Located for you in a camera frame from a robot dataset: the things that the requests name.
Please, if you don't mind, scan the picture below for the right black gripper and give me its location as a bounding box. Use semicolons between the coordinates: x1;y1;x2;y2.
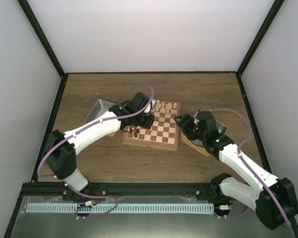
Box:
174;114;207;142

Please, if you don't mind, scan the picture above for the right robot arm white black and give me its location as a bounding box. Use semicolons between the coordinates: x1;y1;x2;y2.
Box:
174;110;298;230

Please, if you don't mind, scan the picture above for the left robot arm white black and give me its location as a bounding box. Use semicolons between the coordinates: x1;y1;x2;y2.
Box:
41;92;156;200

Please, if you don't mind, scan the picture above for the wooden chess board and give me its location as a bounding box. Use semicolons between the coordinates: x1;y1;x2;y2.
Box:
122;100;181;150

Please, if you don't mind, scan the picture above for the yellow rimmed metal tin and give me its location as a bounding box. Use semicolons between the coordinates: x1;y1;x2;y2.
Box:
175;111;231;158

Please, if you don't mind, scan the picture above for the pink rimmed metal tin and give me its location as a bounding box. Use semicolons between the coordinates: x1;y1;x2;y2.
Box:
83;99;115;137

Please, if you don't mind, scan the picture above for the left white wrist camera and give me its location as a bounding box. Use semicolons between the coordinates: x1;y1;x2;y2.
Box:
144;99;156;114

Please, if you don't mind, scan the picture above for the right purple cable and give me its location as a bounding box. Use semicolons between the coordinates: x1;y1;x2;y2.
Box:
210;108;291;228

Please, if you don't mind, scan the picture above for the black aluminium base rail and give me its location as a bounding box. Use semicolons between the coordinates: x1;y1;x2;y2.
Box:
22;182;284;201

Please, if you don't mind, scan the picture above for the black enclosure frame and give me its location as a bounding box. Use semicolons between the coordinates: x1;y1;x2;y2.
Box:
3;0;298;238

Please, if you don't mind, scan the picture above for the light blue slotted cable duct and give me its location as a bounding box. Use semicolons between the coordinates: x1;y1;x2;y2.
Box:
26;203;214;214

